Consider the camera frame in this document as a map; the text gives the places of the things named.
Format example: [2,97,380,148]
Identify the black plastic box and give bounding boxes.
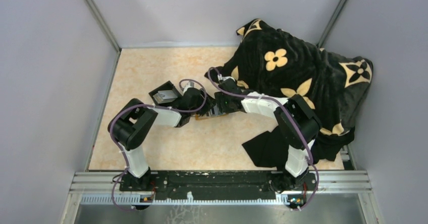
[148,81,182,106]

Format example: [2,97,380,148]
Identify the white card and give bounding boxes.
[153,90,179,104]

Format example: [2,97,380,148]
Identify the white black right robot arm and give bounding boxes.
[215,78,321,190]

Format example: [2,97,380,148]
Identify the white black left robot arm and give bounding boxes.
[108,87,215,191]

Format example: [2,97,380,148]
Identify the black floral blanket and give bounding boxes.
[205,19,374,162]

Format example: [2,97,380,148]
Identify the black cloth piece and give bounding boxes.
[242,127,289,171]

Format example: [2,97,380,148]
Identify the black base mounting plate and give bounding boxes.
[119,171,316,201]

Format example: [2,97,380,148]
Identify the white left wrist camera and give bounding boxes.
[183,84,198,97]

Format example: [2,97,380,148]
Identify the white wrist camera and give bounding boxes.
[219,76,236,82]
[183,84,198,97]

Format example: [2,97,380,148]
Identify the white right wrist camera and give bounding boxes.
[219,76,236,82]

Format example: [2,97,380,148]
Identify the aluminium front rail frame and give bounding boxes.
[70,171,372,206]

